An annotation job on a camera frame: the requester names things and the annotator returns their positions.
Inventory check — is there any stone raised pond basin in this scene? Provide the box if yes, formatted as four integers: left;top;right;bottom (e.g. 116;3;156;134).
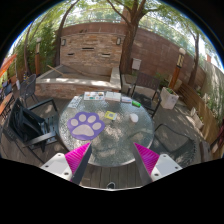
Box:
35;65;122;99

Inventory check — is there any black mesh chair far left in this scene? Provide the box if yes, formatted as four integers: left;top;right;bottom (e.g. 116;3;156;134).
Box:
20;74;38;105

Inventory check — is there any wooden lamp post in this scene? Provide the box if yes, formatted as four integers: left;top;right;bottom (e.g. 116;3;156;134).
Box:
168;48;186;89

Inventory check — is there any black metal chair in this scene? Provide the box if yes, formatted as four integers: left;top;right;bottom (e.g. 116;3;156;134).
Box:
127;72;161;117
8;98;68;163
150;123;201;169

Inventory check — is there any white open book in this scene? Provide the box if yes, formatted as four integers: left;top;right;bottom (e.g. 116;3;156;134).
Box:
105;91;121;101

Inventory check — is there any black metal chair back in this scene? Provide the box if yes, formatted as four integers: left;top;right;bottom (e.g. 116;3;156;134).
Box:
127;72;161;117

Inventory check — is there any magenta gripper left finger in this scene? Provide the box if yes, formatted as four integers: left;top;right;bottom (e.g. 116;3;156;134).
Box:
65;143;92;185

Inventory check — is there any round glass patio table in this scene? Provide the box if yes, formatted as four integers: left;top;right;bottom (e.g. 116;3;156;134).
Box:
59;95;154;167

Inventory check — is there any small white card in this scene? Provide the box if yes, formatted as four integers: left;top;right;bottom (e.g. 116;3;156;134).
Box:
121;97;132;103

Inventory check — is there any green small box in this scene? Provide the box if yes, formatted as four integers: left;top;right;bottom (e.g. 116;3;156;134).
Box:
132;101;141;107

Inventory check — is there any tree trunk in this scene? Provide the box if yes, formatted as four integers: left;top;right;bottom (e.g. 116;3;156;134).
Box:
120;20;139;74

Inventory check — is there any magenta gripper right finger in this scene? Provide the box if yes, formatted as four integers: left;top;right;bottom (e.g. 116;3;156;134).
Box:
132;143;159;185

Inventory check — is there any colourful picture book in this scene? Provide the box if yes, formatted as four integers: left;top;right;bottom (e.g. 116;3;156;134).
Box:
84;92;104;101

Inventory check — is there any purple paw print mousepad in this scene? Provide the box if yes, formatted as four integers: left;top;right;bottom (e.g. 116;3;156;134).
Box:
67;112;105;140

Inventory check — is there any black metal chair left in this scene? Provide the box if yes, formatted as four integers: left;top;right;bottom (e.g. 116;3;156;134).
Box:
8;98;68;163

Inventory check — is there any yellow square card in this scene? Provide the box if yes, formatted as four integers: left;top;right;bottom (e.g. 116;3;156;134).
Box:
104;111;117;120

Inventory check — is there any black metal chair right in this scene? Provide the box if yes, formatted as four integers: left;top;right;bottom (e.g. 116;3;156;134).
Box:
150;123;201;169

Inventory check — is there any white square planter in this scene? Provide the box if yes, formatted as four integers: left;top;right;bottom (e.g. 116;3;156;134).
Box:
161;87;179;109

